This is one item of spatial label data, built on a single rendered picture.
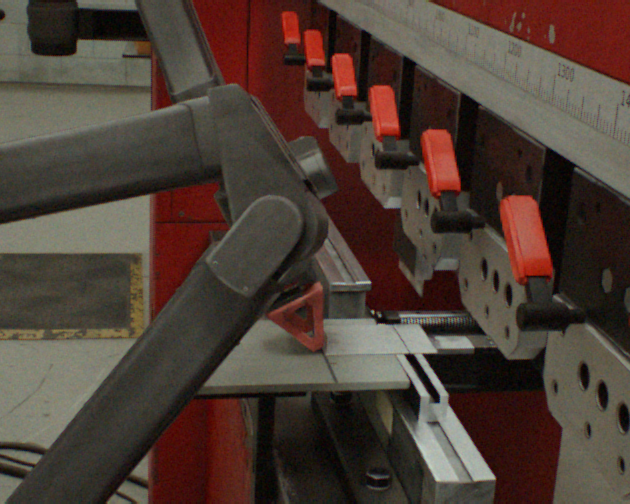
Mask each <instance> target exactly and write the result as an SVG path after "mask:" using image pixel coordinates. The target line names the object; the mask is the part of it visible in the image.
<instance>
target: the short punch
mask: <svg viewBox="0 0 630 504"><path fill-rule="evenodd" d="M393 249H394V251H395V252H396V253H397V255H398V256H399V257H400V258H399V268H400V269H401V270H402V272H403V273H404V274H405V276H406V277H407V279H408V280H409V281H410V283H411V284H412V285H413V287H414V288H415V289H416V291H417V292H418V294H419V295H420V296H421V297H423V287H424V280H430V279H431V278H432V276H433V267H432V266H431V265H430V264H429V262H428V261H427V260H426V259H425V258H424V256H423V255H422V254H421V253H420V251H419V250H418V249H417V248H416V246H415V245H414V244H413V243H412V242H411V240H410V239H409V238H408V237H407V235H406V234H405V233H404V232H403V224H402V217H401V208H396V212H395V225H394V238H393Z"/></svg>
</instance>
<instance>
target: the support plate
mask: <svg viewBox="0 0 630 504"><path fill-rule="evenodd" d="M323 322H324V326H341V325H376V323H375V321H374V319H326V320H323ZM240 342H241V343H240V344H239V345H238V346H236V347H235V348H234V349H233V350H232V352H231V353H230V354H229V355H228V357H227V358H226V359H225V360H224V361H223V363H222V364H221V365H220V366H219V367H218V369H217V370H216V371H215V372H214V374H213V375H212V376H211V377H210V378H209V380H208V381H207V382H206V383H205V384H204V386H203V387H202V388H201V389H200V391H199V392H198V393H197V394H196V395H198V394H234V393H271V392H307V391H343V390H379V389H409V383H410V381H409V379H408V377H407V375H406V374H405V372H404V370H403V369H402V367H401V365H400V364H399V362H398V360H397V358H396V357H395V355H355V356H327V358H328V360H329V363H337V364H330V365H331V367H332V369H333V371H334V374H335V376H336V378H337V380H338V383H335V382H334V380H333V378H332V375H331V373H330V371H329V369H328V366H327V364H326V362H325V359H324V357H323V355H322V353H321V350H320V349H318V350H316V351H312V350H310V349H309V348H308V347H306V346H305V345H304V344H303V343H301V342H300V341H299V340H298V339H296V338H295V337H294V336H292V335H291V334H290V333H288V332H287V331H285V330H284V329H282V328H281V327H280V326H278V325H277V324H275V323H274V322H273V321H271V320H265V321H257V322H256V323H255V324H254V325H253V326H252V328H251V329H250V330H249V331H248V332H247V333H246V335H245V336H244V337H243V338H242V340H241V341H240Z"/></svg>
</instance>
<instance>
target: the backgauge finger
mask: <svg viewBox="0 0 630 504"><path fill-rule="evenodd" d="M429 340H430V342H431V343H432V345H433V346H434V348H435V349H436V351H437V352H438V354H476V353H502V352H501V351H500V350H499V349H498V347H497V346H496V345H495V344H494V342H493V341H492V340H491V339H490V338H489V336H488V335H486V336H433V337H429Z"/></svg>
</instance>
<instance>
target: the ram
mask: <svg viewBox="0 0 630 504"><path fill-rule="evenodd" d="M318 1H320V2H321V3H323V4H325V5H326V6H328V7H329V8H331V9H332V10H334V11H336V12H337V13H339V14H340V15H342V16H343V17H345V18H347V19H348V20H350V21H351V22H353V23H354V24H356V25H358V26H359V27H361V28H362V29H364V30H365V31H367V32H369V33H370V34H372V35H373V36H375V37H376V38H378V39H380V40H381V41H383V42H384V43H386V44H387V45H389V46H391V47H392V48H394V49H395V50H397V51H398V52H400V53H402V54H403V55H405V56H406V57H408V58H409V59H411V60H413V61H414V62H416V63H417V64H419V65H420V66H422V67H424V68H425V69H427V70H428V71H430V72H431V73H433V74H434V75H436V76H438V77H439V78H441V79H442V80H444V81H445V82H447V83H449V84H450V85H452V86H453V87H455V88H456V89H458V90H460V91H461V92H463V93H464V94H466V95H467V96H469V97H471V98H472V99H474V100H475V101H477V102H478V103H480V104H482V105H483V106H485V107H486V108H488V109H489V110H491V111H493V112H494V113H496V114H497V115H499V116H500V117H502V118H504V119H505V120H507V121H508V122H510V123H511V124H513V125H515V126H516V127H518V128H519V129H521V130H522V131H524V132H526V133H527V134H529V135H530V136H532V137H533V138H535V139H537V140H538V141H540V142H541V143H543V144H544V145H546V146H547V147H549V148H551V149H552V150H554V151H555V152H557V153H558V154H560V155H562V156H563V157H565V158H566V159H568V160H569V161H571V162H573V163H574V164H576V165H577V166H579V167H580V168H582V169H584V170H585V171H587V172H588V173H590V174H591V175H593V176H595V177H596V178H598V179H599V180H601V181H602V182H604V183H606V184H607V185H609V186H610V187H612V188H613V189H615V190H617V191H618V192H620V193H621V194H623V195H624V196H626V197H628V198H629V199H630V146H629V145H627V144H625V143H623V142H621V141H620V140H618V139H616V138H614V137H612V136H610V135H608V134H606V133H605V132H603V131H601V130H599V129H597V128H595V127H593V126H592V125H590V124H588V123H586V122H584V121H582V120H580V119H578V118H577V117H575V116H573V115H571V114H569V113H567V112H565V111H564V110H562V109H560V108H558V107H556V106H554V105H552V104H550V103H549V102H547V101H545V100H543V99H541V98H539V97H537V96H536V95H534V94H532V93H530V92H528V91H526V90H524V89H523V88H521V87H519V86H517V85H515V84H513V83H511V82H509V81H508V80H506V79H504V78H502V77H500V76H498V75H496V74H495V73H493V72H491V71H489V70H487V69H485V68H483V67H481V66H480V65H478V64H476V63H474V62H472V61H470V60H468V59H467V58H465V57H463V56H461V55H459V54H457V53H455V52H454V51H452V50H450V49H448V48H446V47H444V46H442V45H440V44H439V43H437V42H435V41H433V40H431V39H429V38H427V37H426V36H424V35H422V34H420V33H418V32H416V31H414V30H412V29H411V28H409V27H407V26H405V25H403V24H401V23H399V22H398V21H396V20H394V19H392V18H390V17H388V16H386V15H384V14H383V13H381V12H379V11H377V10H375V9H373V8H371V7H370V6H368V5H366V4H364V3H362V2H360V1H358V0H318ZM425 1H428V2H430V3H432V4H435V5H437V6H439V7H442V8H444V9H447V10H449V11H451V12H454V13H456V14H458V15H461V16H463V17H465V18H468V19H470V20H473V21H475V22H477V23H480V24H482V25H484V26H487V27H489V28H491V29H494V30H496V31H498V32H501V33H503V34H506V35H508V36H510V37H513V38H515V39H517V40H520V41H522V42H524V43H527V44H529V45H532V46H534V47H536V48H539V49H541V50H543V51H546V52H548V53H550V54H553V55H555V56H557V57H560V58H562V59H565V60H567V61H569V62H572V63H574V64H576V65H579V66H581V67H583V68H586V69H588V70H590V71H593V72H595V73H598V74H600V75H602V76H605V77H607V78H609V79H612V80H614V81H616V82H619V83H621V84H624V85H626V86H628V87H630V0H425Z"/></svg>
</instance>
